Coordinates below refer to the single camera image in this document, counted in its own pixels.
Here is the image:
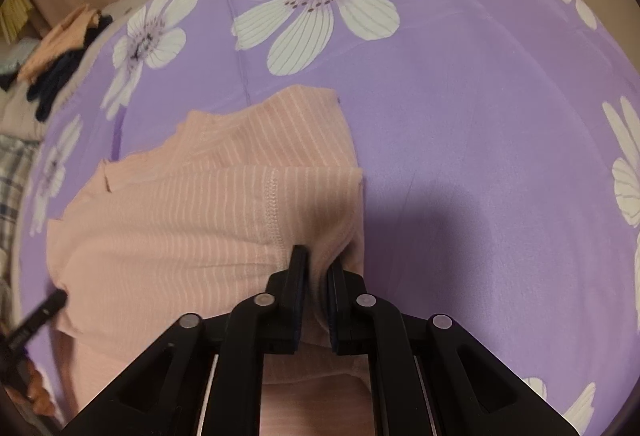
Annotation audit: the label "pink striped long-sleeve shirt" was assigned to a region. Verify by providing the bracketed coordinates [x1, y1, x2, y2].
[46, 85, 381, 436]

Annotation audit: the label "folded pink clothes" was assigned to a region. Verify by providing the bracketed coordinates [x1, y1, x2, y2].
[17, 4, 101, 84]

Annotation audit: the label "person's left hand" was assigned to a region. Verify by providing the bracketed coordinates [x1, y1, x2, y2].
[22, 358, 57, 417]

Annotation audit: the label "purple floral sheet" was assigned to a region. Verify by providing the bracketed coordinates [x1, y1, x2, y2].
[15, 0, 640, 436]

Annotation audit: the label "grey pillow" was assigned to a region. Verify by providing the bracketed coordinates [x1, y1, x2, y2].
[0, 81, 51, 139]

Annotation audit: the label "yellow fringed cloth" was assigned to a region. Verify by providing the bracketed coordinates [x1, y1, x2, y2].
[0, 0, 31, 44]

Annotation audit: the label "dark navy clothes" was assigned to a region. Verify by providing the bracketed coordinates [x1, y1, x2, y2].
[0, 14, 113, 122]

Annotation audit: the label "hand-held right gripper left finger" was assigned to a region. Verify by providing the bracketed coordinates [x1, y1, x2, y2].
[60, 245, 311, 436]

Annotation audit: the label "grey plaid quilt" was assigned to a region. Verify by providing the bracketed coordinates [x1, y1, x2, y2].
[0, 136, 38, 267]

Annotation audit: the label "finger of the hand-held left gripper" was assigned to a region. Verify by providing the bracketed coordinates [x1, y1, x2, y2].
[2, 290, 69, 352]

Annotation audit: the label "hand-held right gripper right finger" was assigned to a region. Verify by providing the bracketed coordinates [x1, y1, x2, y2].
[326, 261, 581, 436]

